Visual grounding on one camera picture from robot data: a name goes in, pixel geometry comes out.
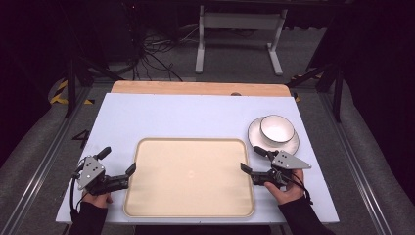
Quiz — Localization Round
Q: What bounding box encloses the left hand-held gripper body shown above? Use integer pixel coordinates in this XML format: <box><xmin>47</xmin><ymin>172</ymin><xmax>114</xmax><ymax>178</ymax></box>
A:
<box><xmin>71</xmin><ymin>155</ymin><xmax>130</xmax><ymax>197</ymax></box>

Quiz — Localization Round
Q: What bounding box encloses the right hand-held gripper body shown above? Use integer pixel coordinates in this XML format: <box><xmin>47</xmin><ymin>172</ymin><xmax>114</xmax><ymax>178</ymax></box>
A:
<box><xmin>251</xmin><ymin>150</ymin><xmax>312</xmax><ymax>189</ymax></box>

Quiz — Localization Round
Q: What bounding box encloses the person's left hand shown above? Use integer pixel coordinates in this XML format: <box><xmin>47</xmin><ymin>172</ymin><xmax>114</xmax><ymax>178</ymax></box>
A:
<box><xmin>82</xmin><ymin>191</ymin><xmax>114</xmax><ymax>210</ymax></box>

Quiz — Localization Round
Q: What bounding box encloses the person's right hand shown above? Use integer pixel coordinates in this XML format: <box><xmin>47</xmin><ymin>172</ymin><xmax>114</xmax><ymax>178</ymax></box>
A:
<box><xmin>263</xmin><ymin>168</ymin><xmax>306</xmax><ymax>206</ymax></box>

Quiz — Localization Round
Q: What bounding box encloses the white plate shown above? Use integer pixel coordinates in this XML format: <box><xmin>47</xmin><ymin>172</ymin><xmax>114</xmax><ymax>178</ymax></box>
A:
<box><xmin>247</xmin><ymin>116</ymin><xmax>300</xmax><ymax>157</ymax></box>

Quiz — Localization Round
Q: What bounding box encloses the white bowl with dark rim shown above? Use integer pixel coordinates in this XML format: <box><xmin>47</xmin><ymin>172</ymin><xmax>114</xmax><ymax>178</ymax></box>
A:
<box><xmin>259</xmin><ymin>114</ymin><xmax>297</xmax><ymax>145</ymax></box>

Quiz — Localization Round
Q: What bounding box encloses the beige plastic tray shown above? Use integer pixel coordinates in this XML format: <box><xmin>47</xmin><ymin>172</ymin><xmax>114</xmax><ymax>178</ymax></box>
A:
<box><xmin>122</xmin><ymin>137</ymin><xmax>255</xmax><ymax>219</ymax></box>

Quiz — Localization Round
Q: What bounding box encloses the yellow black hazard tape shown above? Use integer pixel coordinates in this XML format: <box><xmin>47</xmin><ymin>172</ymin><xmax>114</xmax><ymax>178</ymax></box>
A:
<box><xmin>49</xmin><ymin>79</ymin><xmax>96</xmax><ymax>107</ymax></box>

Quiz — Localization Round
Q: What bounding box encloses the white board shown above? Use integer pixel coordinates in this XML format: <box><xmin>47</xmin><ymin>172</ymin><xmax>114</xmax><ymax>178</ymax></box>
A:
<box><xmin>55</xmin><ymin>92</ymin><xmax>341</xmax><ymax>226</ymax></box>

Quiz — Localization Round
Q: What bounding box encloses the black tripod stand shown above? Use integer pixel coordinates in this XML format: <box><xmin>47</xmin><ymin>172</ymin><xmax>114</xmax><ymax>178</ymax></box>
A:
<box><xmin>286</xmin><ymin>62</ymin><xmax>345</xmax><ymax>124</ymax></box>
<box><xmin>64</xmin><ymin>53</ymin><xmax>125</xmax><ymax>119</ymax></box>

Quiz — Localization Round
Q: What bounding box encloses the wooden table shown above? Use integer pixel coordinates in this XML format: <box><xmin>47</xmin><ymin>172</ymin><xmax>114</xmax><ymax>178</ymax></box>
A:
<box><xmin>111</xmin><ymin>80</ymin><xmax>292</xmax><ymax>98</ymax></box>

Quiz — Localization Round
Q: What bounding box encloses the white metal stand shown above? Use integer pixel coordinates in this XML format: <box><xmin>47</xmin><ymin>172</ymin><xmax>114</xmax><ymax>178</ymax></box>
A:
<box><xmin>194</xmin><ymin>4</ymin><xmax>289</xmax><ymax>77</ymax></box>

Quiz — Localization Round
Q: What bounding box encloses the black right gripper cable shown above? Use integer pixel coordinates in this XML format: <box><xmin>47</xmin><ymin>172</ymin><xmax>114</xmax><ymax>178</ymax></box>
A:
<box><xmin>283</xmin><ymin>170</ymin><xmax>313</xmax><ymax>206</ymax></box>

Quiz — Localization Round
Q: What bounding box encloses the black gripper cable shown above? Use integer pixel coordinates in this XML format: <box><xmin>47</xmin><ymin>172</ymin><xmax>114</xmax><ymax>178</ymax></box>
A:
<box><xmin>283</xmin><ymin>170</ymin><xmax>313</xmax><ymax>206</ymax></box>
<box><xmin>69</xmin><ymin>164</ymin><xmax>84</xmax><ymax>214</ymax></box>

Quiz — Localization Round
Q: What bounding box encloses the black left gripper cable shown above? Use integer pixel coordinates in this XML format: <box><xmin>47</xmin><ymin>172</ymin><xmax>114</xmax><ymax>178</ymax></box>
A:
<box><xmin>69</xmin><ymin>164</ymin><xmax>84</xmax><ymax>214</ymax></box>

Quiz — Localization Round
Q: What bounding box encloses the aluminium floor rail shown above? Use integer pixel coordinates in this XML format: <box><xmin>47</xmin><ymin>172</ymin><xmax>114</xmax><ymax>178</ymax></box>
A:
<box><xmin>316</xmin><ymin>91</ymin><xmax>394</xmax><ymax>235</ymax></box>
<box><xmin>0</xmin><ymin>86</ymin><xmax>94</xmax><ymax>235</ymax></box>

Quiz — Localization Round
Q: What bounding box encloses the bundle of black floor cables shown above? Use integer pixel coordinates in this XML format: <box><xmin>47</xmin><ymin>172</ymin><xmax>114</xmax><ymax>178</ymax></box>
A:
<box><xmin>128</xmin><ymin>6</ymin><xmax>205</xmax><ymax>82</ymax></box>

